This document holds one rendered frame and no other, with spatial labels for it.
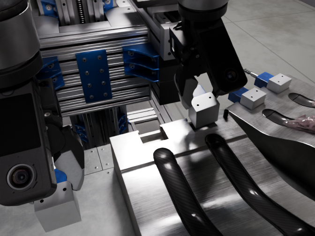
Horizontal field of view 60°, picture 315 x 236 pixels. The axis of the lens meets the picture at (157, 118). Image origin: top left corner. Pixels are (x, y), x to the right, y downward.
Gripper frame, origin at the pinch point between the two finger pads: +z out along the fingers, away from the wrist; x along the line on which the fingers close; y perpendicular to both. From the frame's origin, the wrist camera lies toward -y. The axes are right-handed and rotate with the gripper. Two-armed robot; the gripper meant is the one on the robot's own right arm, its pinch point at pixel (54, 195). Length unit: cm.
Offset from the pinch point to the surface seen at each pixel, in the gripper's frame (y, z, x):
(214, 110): 9.7, 1.3, -30.5
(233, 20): 245, 96, -203
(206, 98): 11.8, -0.4, -29.5
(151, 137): 13.5, 8.4, -18.7
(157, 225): -5.9, 6.4, -12.8
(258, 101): 15.4, 7.7, -46.5
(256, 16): 246, 96, -237
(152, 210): -3.3, 6.5, -12.9
